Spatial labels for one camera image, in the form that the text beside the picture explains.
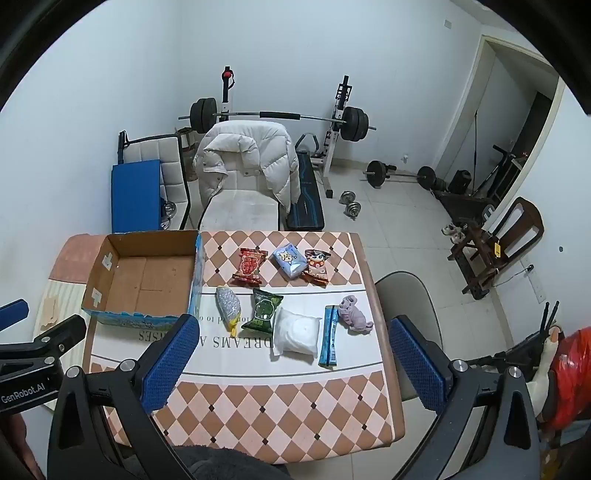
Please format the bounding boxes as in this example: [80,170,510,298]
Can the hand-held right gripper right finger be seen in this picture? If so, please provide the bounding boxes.
[389,315,541,480]

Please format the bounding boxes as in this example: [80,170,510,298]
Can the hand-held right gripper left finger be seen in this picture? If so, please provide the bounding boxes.
[47,314,201,480]

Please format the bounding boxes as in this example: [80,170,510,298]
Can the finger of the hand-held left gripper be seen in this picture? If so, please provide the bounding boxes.
[0,315,88,370]
[0,299,27,331]

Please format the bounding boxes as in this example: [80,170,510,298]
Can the purple plush toy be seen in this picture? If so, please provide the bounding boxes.
[338,296,375,336]

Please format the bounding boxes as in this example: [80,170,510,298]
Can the silver yellow packet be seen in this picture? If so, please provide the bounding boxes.
[215,286,243,337]

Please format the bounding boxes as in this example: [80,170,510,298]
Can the cardboard box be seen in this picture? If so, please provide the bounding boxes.
[82,230,206,329]

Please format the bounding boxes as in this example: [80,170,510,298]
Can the blue stick packet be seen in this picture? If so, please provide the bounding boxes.
[318,305,341,368]

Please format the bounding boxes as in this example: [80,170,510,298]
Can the green snack packet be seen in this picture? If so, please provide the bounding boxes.
[241,289,284,334]

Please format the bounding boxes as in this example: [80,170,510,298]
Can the white soft pouch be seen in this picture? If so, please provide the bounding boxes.
[271,308,321,361]

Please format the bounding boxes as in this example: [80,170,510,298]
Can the red white cartoon snack packet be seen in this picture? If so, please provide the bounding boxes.
[302,249,332,287]

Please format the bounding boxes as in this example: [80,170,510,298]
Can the light blue snack packet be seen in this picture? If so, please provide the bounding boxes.
[271,243,309,280]

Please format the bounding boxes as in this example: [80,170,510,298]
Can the person's left hand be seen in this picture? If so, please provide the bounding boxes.
[0,412,47,476]

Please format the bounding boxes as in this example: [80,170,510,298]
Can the grey round chair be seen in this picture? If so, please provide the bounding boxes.
[374,271,444,402]

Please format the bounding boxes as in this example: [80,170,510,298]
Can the pink mat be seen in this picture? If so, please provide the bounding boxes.
[48,234,108,281]

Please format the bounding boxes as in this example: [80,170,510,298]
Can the person's dark fleece clothing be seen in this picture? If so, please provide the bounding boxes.
[182,445,289,480]

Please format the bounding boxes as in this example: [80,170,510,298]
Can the checkered printed tablecloth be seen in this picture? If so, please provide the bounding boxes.
[88,231,407,464]

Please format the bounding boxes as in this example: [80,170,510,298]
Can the white goose plush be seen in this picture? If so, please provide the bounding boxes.
[526,330,563,416]

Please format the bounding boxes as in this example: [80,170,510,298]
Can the black router antennas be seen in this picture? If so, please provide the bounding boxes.
[538,300,562,337]

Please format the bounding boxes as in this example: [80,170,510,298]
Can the white power strip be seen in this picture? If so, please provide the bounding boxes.
[521,264,546,304]

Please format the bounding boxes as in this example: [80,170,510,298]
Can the red plastic bag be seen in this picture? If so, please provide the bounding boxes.
[549,327,591,430]

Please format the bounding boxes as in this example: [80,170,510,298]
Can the blue board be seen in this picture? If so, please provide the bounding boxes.
[111,159,161,234]

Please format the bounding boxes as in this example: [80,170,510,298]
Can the white padded chair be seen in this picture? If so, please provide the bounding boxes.
[198,121,283,232]

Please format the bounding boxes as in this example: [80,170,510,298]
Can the brown wooden chair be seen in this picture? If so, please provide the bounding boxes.
[448,197,544,298]

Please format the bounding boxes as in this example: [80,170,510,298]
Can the black exercise equipment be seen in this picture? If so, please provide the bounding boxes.
[434,145,518,220]

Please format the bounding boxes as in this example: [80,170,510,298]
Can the small barbell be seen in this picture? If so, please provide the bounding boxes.
[362,160,437,191]

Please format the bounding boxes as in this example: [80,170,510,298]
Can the black blue bench pad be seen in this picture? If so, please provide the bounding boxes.
[286,152,326,232]

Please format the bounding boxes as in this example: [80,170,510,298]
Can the white puffer jacket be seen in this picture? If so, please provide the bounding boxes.
[193,121,300,215]

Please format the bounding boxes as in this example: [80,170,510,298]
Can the barbell with black plates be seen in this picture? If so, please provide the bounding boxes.
[178,97,377,141]

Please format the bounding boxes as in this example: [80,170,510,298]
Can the white weight bench rack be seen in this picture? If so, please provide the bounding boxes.
[221,67,352,199]

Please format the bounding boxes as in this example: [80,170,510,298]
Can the white chair with black frame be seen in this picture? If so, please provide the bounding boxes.
[117,131,192,230]

